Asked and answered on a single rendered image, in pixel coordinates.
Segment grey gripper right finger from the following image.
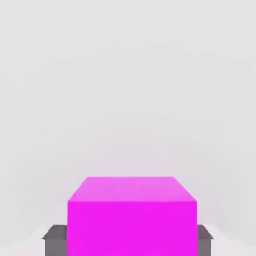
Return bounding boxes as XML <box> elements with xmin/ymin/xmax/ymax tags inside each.
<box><xmin>197</xmin><ymin>224</ymin><xmax>247</xmax><ymax>256</ymax></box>

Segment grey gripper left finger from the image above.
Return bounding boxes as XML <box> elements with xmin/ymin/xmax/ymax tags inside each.
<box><xmin>7</xmin><ymin>224</ymin><xmax>69</xmax><ymax>256</ymax></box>

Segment small magenta cube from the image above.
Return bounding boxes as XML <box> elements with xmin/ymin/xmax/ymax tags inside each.
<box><xmin>67</xmin><ymin>176</ymin><xmax>198</xmax><ymax>256</ymax></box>

